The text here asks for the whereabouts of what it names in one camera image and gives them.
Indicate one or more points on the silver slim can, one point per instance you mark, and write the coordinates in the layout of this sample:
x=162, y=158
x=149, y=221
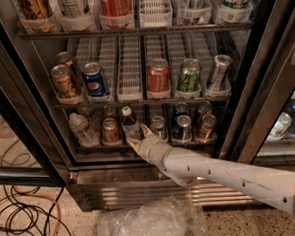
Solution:
x=221, y=64

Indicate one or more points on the white can behind right door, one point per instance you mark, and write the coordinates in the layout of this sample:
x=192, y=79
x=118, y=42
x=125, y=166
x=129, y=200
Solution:
x=280, y=127

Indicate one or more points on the empty white rack tray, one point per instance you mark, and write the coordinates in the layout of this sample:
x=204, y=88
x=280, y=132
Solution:
x=129, y=80

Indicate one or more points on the bronze can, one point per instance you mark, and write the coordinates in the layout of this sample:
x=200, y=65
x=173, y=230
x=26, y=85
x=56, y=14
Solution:
x=203, y=108
x=206, y=128

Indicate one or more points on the copper can rear bottom shelf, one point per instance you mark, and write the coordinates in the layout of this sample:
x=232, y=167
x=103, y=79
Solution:
x=109, y=112

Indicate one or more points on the brown bottle with white cap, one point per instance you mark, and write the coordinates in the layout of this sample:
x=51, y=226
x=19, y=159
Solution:
x=130, y=123

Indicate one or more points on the red can top shelf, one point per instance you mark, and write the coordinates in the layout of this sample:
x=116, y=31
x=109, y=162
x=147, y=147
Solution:
x=114, y=8

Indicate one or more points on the green can middle shelf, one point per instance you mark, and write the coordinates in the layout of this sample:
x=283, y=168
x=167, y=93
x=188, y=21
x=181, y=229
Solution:
x=189, y=76

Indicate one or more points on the orange can middle shelf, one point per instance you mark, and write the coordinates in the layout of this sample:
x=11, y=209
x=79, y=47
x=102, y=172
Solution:
x=158, y=73

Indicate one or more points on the green can bottom shelf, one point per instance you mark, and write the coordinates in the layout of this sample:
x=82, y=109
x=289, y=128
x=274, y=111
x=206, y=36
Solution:
x=157, y=125

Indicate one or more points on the left glass fridge door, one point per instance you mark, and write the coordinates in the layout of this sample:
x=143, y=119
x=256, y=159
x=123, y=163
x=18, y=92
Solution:
x=32, y=157

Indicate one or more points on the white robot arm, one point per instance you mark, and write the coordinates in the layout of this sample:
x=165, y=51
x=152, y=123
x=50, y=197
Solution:
x=271, y=186

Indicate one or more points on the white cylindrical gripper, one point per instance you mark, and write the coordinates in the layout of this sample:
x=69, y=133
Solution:
x=148, y=147

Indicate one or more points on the bronze can rear bottom right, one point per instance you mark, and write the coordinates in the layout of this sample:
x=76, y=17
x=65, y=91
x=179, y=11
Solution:
x=203, y=108

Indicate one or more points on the blue can front bottom shelf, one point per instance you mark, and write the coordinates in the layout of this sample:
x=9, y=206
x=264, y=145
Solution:
x=183, y=129

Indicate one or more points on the blue pepsi can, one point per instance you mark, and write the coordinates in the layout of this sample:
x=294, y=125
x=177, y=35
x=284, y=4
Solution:
x=95, y=79

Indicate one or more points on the clear plastic water bottle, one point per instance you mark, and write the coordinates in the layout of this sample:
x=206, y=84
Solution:
x=81, y=128

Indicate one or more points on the white grey can top shelf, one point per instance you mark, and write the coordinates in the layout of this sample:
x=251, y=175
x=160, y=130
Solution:
x=74, y=8

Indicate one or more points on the copper can front bottom shelf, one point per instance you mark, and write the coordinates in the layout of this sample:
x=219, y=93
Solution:
x=110, y=132

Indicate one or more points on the blue can shelf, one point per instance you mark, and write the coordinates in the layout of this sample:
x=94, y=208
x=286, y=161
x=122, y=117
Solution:
x=183, y=129
x=180, y=108

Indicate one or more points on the clear plastic bag bin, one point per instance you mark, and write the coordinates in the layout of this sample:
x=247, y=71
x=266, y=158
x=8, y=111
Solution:
x=166, y=217

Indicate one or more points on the gold can shelf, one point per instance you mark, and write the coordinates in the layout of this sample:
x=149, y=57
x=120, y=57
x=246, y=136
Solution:
x=35, y=9
x=64, y=82
x=65, y=57

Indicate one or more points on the copper can shelf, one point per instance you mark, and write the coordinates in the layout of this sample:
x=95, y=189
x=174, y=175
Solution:
x=109, y=112
x=110, y=132

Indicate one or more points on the gold can rear middle shelf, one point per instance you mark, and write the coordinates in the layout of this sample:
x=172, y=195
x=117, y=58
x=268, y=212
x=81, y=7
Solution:
x=65, y=57

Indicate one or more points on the blue can rear bottom shelf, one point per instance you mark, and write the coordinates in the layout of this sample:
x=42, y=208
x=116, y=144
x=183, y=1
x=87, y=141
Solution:
x=180, y=108

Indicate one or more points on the steel fridge base grille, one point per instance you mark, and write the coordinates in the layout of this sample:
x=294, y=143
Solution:
x=114, y=187

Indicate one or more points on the gold can front middle shelf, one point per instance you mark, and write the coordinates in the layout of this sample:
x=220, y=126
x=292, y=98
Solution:
x=64, y=82

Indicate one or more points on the bronze can front bottom right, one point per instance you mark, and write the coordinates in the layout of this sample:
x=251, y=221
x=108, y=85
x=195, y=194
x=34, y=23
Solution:
x=206, y=128

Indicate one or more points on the gold can top shelf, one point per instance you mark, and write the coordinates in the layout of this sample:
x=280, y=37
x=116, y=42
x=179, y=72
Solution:
x=35, y=9

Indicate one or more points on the right fridge door frame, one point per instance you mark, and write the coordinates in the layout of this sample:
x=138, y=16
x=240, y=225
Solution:
x=262, y=82

